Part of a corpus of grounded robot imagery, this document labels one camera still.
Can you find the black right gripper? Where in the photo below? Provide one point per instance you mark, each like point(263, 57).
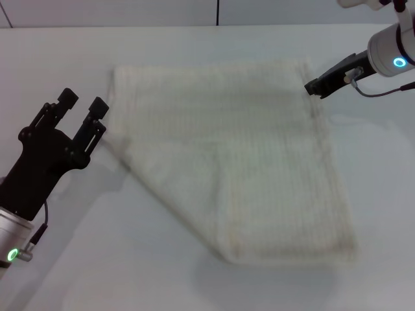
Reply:
point(334, 79)

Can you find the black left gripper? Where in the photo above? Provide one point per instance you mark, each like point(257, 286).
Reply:
point(42, 162)

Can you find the cream white towel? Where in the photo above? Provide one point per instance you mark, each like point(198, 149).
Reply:
point(227, 155)

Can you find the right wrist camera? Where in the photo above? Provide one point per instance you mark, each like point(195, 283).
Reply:
point(350, 2)

